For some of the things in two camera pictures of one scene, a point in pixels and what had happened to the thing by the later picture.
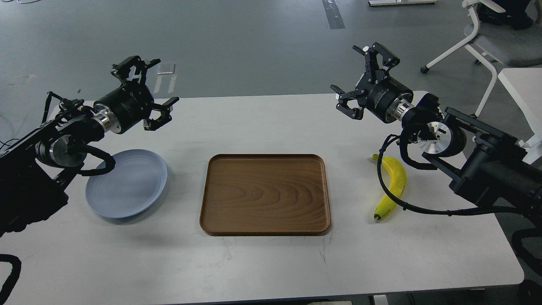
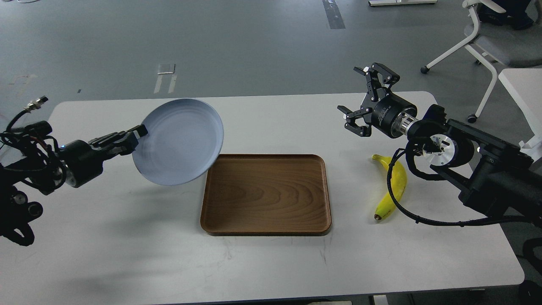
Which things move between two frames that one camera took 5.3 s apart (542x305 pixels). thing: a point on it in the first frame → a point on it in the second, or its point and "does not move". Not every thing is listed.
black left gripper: [133, 101] → [81, 163]
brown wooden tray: [265, 194] does not move
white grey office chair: [496, 45] does not move
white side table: [525, 84] does not move
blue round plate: [136, 179] → [184, 138]
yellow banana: [387, 203] does not move
